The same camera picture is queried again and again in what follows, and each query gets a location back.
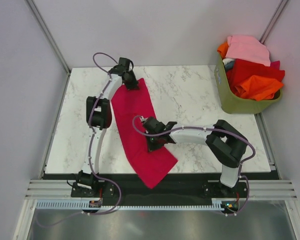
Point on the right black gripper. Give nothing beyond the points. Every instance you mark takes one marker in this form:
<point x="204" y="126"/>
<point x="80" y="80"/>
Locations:
<point x="151" y="147"/>

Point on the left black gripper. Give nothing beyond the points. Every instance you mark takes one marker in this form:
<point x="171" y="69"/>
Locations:
<point x="134" y="85"/>

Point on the magenta t shirt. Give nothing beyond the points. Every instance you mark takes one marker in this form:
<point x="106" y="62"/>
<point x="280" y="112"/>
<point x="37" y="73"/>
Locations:
<point x="128" y="106"/>

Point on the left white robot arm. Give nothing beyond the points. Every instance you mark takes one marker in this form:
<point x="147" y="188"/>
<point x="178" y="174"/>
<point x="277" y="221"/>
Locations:
<point x="99" y="118"/>

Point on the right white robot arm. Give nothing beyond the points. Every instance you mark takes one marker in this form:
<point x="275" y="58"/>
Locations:
<point x="224" y="141"/>

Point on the green laundry basket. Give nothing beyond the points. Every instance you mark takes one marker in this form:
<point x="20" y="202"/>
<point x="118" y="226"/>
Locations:
<point x="233" y="104"/>

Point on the dark orange t shirt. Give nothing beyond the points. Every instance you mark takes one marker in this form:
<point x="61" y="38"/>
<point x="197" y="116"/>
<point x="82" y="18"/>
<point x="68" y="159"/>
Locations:
<point x="223" y="49"/>

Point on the white grey cloth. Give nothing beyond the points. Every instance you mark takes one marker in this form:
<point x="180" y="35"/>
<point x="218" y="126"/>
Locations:
<point x="228" y="63"/>

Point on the red t shirt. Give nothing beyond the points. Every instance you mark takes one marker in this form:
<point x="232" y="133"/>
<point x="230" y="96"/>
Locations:
<point x="243" y="69"/>

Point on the pink t shirt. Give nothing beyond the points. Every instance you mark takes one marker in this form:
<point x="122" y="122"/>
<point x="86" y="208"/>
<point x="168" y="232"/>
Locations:
<point x="248" y="48"/>

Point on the crimson t shirt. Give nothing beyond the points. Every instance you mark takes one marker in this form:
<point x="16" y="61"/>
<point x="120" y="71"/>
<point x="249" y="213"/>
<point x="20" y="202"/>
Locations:
<point x="275" y="64"/>

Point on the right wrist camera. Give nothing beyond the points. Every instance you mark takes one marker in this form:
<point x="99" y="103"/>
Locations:
<point x="142" y="119"/>

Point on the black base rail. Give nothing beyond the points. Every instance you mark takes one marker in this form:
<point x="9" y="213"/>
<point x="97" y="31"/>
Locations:
<point x="175" y="189"/>

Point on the white cable duct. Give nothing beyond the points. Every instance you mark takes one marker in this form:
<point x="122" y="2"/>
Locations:
<point x="90" y="205"/>

